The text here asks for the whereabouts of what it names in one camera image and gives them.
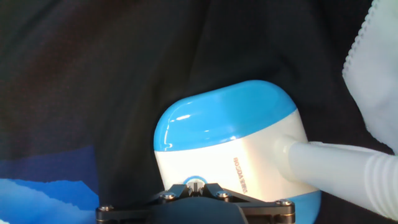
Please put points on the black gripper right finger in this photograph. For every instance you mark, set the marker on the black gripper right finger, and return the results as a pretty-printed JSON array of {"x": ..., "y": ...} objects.
[{"x": 267, "y": 214}]

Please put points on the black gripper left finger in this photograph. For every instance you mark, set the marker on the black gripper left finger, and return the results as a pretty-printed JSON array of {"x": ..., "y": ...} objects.
[{"x": 130, "y": 213}]

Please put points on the white and blue desk lamp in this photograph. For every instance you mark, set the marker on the white and blue desk lamp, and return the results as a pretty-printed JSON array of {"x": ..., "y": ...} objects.
[{"x": 224, "y": 118}]

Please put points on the black cloth with blue print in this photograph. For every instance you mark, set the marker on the black cloth with blue print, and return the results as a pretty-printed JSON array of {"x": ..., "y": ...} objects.
[{"x": 93, "y": 77}]

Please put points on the white microfiber cloth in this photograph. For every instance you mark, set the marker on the white microfiber cloth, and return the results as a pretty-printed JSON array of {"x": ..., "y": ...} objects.
[{"x": 376, "y": 77}]

